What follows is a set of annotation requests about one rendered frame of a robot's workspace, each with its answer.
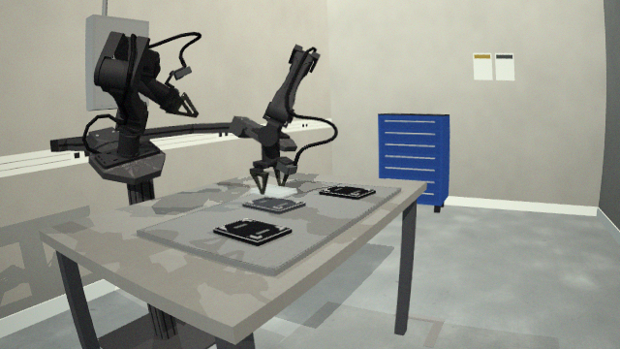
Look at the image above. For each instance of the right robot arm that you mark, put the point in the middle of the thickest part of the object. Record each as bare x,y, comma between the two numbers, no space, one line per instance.
114,73

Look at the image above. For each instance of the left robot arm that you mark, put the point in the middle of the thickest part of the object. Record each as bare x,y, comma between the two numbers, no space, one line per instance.
267,135

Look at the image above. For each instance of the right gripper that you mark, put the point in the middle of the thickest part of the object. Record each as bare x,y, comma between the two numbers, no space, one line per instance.
161,94

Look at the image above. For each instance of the white well plate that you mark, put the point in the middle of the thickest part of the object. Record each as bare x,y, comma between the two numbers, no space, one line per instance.
274,191

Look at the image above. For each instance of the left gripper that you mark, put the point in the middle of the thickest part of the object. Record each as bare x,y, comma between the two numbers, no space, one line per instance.
270,156

